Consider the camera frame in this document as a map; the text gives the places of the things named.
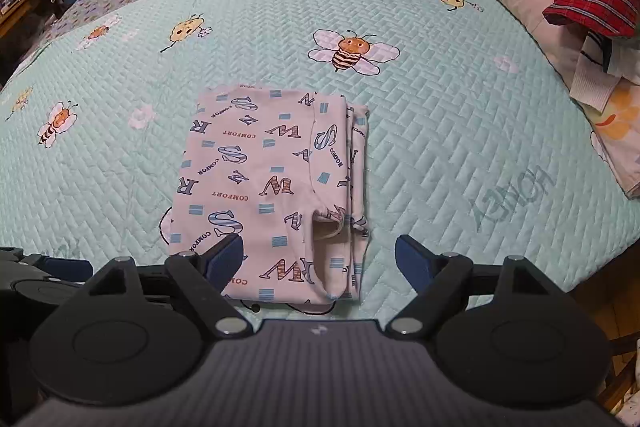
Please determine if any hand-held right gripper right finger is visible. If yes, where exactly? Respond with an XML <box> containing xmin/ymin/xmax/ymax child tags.
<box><xmin>385</xmin><ymin>234</ymin><xmax>553</xmax><ymax>340</ymax></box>

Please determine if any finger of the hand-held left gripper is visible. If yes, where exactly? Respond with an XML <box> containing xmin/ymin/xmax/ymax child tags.
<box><xmin>27</xmin><ymin>256</ymin><xmax>95</xmax><ymax>283</ymax></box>

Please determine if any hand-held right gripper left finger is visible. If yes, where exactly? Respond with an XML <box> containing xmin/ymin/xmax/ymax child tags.
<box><xmin>87</xmin><ymin>234</ymin><xmax>253</xmax><ymax>340</ymax></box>

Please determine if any white printed long-sleeve shirt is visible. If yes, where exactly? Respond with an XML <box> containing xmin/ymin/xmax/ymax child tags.
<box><xmin>169</xmin><ymin>82</ymin><xmax>372</xmax><ymax>305</ymax></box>

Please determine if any mint bee-print quilt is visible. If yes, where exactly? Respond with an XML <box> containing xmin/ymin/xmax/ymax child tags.
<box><xmin>0</xmin><ymin>0</ymin><xmax>640</xmax><ymax>323</ymax></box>

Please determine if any white crumpled garment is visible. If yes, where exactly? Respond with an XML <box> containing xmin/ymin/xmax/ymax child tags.
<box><xmin>570</xmin><ymin>29</ymin><xmax>640</xmax><ymax>112</ymax></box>

